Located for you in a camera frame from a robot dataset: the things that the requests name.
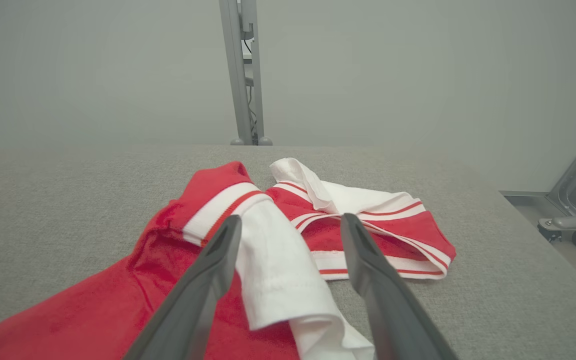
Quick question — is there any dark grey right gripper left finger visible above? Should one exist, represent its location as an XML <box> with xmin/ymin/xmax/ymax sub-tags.
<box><xmin>123</xmin><ymin>215</ymin><xmax>243</xmax><ymax>360</ymax></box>

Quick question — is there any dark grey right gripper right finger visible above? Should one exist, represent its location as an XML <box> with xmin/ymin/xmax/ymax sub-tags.
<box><xmin>340</xmin><ymin>213</ymin><xmax>459</xmax><ymax>360</ymax></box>

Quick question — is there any red white basketball jersey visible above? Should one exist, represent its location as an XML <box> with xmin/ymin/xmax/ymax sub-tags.
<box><xmin>0</xmin><ymin>157</ymin><xmax>457</xmax><ymax>360</ymax></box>

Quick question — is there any grey metal stand with caster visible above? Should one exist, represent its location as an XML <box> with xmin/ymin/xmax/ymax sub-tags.
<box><xmin>537</xmin><ymin>127</ymin><xmax>576</xmax><ymax>250</ymax></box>

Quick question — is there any dark grey wall base rail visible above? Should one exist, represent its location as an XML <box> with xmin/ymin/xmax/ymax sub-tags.
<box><xmin>499</xmin><ymin>190</ymin><xmax>576</xmax><ymax>207</ymax></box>

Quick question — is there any grey metal partition post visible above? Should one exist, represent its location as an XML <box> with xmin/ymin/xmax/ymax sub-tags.
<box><xmin>218</xmin><ymin>0</ymin><xmax>274</xmax><ymax>146</ymax></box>

